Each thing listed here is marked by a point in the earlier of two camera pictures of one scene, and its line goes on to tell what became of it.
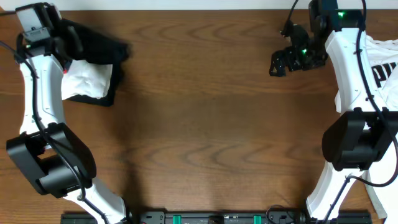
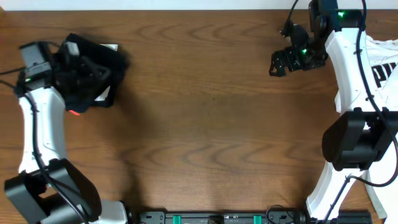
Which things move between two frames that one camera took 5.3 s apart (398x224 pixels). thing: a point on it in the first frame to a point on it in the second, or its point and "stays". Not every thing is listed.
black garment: (107, 100) to (97, 89)
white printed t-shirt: (383, 60) stays
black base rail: (190, 217) stays
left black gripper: (74, 42) to (94, 72)
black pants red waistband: (99, 48) to (102, 91)
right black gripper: (288, 53) stays
